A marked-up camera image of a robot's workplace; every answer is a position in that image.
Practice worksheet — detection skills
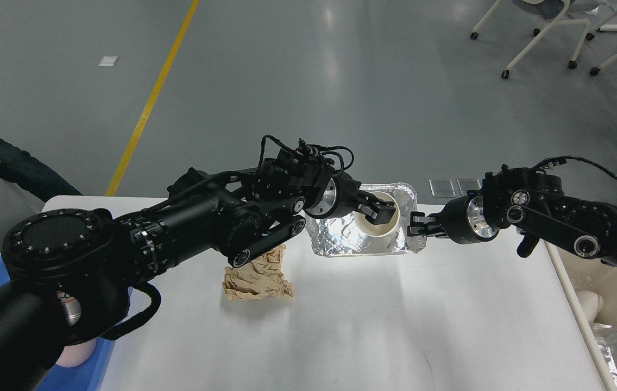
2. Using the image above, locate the floor socket plate left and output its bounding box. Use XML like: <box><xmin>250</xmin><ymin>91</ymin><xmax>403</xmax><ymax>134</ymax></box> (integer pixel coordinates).
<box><xmin>429</xmin><ymin>179</ymin><xmax>457</xmax><ymax>198</ymax></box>

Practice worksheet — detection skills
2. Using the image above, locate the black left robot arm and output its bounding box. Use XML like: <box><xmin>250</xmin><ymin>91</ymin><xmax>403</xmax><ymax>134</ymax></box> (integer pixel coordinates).
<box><xmin>0</xmin><ymin>138</ymin><xmax>395</xmax><ymax>390</ymax></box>

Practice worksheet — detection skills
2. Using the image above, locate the white paper cup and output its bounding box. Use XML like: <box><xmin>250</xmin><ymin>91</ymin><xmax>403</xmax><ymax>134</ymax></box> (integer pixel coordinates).
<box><xmin>352</xmin><ymin>191</ymin><xmax>400</xmax><ymax>237</ymax></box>

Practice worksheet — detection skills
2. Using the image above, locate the beige plastic bin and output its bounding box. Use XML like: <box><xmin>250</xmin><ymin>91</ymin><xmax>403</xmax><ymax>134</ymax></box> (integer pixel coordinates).
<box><xmin>541</xmin><ymin>242</ymin><xmax>617</xmax><ymax>390</ymax></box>

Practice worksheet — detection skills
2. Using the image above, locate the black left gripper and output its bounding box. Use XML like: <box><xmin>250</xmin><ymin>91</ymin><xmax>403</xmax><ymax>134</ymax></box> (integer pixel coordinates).
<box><xmin>306</xmin><ymin>173</ymin><xmax>399</xmax><ymax>226</ymax></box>

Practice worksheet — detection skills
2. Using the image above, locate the pink plastic mug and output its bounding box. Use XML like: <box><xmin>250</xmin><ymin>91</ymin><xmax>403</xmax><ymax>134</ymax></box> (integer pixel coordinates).
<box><xmin>56</xmin><ymin>338</ymin><xmax>97</xmax><ymax>368</ymax></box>

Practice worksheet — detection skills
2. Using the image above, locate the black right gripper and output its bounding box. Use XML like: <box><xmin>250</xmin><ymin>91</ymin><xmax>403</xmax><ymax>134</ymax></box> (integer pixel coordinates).
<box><xmin>407</xmin><ymin>194</ymin><xmax>498</xmax><ymax>244</ymax></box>

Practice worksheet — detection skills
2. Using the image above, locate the white office chair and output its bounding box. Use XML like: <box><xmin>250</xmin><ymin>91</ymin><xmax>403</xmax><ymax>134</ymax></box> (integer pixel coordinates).
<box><xmin>469</xmin><ymin>0</ymin><xmax>598</xmax><ymax>80</ymax></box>

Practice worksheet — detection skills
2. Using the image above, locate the white floor tag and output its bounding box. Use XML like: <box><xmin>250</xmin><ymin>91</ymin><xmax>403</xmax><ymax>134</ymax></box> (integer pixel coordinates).
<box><xmin>98</xmin><ymin>55</ymin><xmax>119</xmax><ymax>67</ymax></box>

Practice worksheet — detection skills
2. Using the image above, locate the floor socket plate right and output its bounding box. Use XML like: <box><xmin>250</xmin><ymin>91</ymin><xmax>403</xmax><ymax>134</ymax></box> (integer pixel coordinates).
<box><xmin>456</xmin><ymin>178</ymin><xmax>482</xmax><ymax>196</ymax></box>

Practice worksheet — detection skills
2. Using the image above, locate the brown paper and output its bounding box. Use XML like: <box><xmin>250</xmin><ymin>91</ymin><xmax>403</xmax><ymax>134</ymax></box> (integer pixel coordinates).
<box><xmin>222</xmin><ymin>244</ymin><xmax>294</xmax><ymax>301</ymax></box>

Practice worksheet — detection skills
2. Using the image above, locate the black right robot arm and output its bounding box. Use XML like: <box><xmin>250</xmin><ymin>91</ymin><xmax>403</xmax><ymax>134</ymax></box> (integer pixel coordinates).
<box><xmin>406</xmin><ymin>156</ymin><xmax>617</xmax><ymax>267</ymax></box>

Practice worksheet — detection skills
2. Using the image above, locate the blue plastic tray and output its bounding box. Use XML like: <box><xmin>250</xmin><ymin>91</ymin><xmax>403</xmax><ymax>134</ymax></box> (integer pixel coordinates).
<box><xmin>0</xmin><ymin>256</ymin><xmax>116</xmax><ymax>390</ymax></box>

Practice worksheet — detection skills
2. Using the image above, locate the floor socket plate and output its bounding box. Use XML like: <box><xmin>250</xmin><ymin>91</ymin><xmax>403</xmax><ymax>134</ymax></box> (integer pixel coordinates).
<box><xmin>429</xmin><ymin>179</ymin><xmax>457</xmax><ymax>198</ymax></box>
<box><xmin>456</xmin><ymin>178</ymin><xmax>482</xmax><ymax>196</ymax></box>

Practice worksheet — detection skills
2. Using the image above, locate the white object in bin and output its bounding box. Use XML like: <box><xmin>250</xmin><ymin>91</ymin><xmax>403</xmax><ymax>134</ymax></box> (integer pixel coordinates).
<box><xmin>576</xmin><ymin>290</ymin><xmax>605</xmax><ymax>326</ymax></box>

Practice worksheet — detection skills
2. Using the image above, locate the person in beige sweater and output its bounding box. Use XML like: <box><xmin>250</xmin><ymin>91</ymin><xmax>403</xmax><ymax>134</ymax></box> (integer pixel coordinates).
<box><xmin>0</xmin><ymin>138</ymin><xmax>82</xmax><ymax>203</ymax></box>

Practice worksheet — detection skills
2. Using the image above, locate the aluminium foil tray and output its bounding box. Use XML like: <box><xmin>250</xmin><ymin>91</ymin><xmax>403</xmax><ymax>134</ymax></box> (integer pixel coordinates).
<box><xmin>305</xmin><ymin>182</ymin><xmax>427</xmax><ymax>257</ymax></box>

